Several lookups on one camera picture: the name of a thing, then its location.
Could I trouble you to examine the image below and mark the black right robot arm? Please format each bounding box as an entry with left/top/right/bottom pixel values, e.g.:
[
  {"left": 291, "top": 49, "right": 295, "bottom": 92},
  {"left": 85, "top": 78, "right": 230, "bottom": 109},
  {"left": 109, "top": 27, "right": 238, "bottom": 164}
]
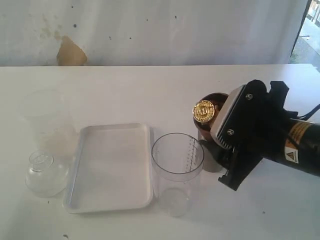
[{"left": 192, "top": 79, "right": 320, "bottom": 190}]

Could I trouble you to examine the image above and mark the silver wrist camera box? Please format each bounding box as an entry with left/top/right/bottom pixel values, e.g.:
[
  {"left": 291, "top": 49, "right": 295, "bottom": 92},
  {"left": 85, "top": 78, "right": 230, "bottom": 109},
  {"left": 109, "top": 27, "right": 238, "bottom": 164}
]
[{"left": 210, "top": 84, "right": 246, "bottom": 150}]

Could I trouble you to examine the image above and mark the steel metal cup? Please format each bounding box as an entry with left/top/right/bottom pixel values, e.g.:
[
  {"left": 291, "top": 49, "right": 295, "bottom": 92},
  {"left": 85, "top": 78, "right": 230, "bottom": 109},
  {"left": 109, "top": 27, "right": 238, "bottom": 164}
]
[{"left": 201, "top": 143, "right": 223, "bottom": 173}]

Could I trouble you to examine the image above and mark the white plastic tray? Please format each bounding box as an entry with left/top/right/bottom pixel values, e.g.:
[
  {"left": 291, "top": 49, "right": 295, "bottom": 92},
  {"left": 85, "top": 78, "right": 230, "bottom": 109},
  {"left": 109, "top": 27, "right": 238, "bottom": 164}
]
[{"left": 63, "top": 123, "right": 154, "bottom": 214}]

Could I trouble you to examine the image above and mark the clear glass jar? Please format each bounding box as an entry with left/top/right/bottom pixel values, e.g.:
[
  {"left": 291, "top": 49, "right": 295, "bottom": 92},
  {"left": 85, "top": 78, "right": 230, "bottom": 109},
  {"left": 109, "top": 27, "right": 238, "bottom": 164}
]
[{"left": 25, "top": 150, "right": 70, "bottom": 198}]

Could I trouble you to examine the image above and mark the frosted plastic container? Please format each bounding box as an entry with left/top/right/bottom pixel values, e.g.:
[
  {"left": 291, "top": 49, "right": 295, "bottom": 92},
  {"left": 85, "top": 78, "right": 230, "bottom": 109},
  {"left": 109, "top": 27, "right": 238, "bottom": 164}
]
[{"left": 18, "top": 89, "right": 78, "bottom": 158}]

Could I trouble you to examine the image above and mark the brown wooden cup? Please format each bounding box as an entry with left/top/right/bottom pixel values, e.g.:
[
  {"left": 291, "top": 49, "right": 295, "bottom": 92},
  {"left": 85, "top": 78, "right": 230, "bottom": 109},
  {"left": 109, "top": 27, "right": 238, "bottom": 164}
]
[{"left": 193, "top": 92, "right": 229, "bottom": 142}]

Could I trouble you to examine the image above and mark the gold coin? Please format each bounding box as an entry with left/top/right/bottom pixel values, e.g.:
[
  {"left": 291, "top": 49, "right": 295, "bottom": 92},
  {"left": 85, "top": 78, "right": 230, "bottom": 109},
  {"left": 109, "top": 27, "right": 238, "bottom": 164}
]
[{"left": 192, "top": 100, "right": 216, "bottom": 124}]

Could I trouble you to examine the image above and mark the clear measuring cylinder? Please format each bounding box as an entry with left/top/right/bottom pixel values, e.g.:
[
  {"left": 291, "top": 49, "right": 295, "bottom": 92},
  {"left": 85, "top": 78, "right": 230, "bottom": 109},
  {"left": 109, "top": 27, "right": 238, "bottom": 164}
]
[{"left": 151, "top": 132, "right": 205, "bottom": 217}]

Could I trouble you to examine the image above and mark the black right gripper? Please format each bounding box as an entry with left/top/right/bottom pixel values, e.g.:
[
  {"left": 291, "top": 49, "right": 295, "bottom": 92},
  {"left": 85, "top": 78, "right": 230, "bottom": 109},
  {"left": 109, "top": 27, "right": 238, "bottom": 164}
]
[{"left": 199, "top": 79, "right": 289, "bottom": 191}]

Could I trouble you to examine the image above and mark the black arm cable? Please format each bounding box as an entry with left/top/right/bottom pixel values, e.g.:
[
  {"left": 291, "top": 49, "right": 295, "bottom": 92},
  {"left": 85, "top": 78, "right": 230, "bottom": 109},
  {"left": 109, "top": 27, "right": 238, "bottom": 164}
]
[{"left": 297, "top": 103, "right": 320, "bottom": 121}]

